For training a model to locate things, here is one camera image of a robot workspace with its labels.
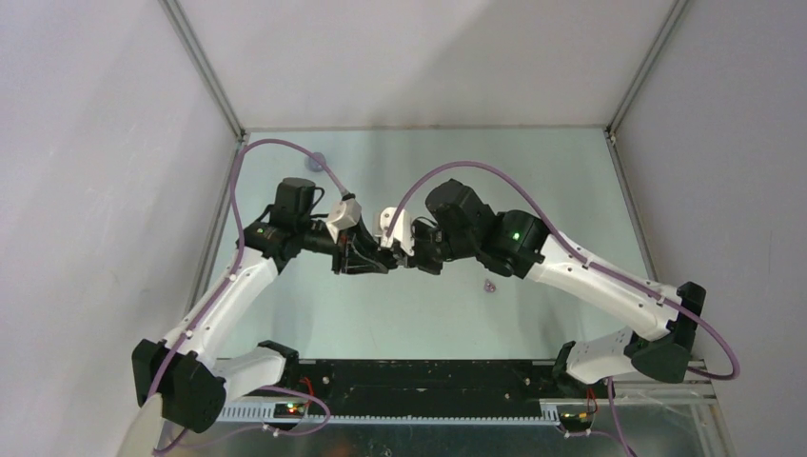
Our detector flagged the grey slotted cable duct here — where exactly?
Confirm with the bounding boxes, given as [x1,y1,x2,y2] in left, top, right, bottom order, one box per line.
[217,402,560,426]

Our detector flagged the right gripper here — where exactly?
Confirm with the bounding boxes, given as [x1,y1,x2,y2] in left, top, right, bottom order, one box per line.
[393,221,478,277]

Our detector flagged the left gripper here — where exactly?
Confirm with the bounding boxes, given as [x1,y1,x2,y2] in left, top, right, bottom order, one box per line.
[297,213,390,276]

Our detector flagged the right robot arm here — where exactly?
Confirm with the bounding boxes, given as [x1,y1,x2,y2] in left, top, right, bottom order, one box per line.
[376,179,705,398]

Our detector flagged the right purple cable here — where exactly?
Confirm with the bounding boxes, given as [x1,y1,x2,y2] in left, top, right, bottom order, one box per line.
[385,160,742,457]

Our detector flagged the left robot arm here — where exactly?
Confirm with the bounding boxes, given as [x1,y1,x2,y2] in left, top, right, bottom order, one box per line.
[132,178,414,433]

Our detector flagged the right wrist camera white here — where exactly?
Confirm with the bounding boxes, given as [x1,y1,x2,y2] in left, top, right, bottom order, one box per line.
[371,207,415,257]

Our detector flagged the purple earbud charging case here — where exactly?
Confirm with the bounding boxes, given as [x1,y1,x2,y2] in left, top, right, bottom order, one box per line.
[306,151,327,172]

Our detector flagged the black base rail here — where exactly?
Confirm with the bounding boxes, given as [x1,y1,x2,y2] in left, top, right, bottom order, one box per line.
[240,359,606,419]

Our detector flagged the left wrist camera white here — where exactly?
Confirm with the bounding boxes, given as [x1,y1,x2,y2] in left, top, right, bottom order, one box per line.
[325,193,362,243]

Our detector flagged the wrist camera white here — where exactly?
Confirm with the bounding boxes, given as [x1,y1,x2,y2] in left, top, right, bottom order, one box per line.
[371,207,415,257]
[325,193,362,243]

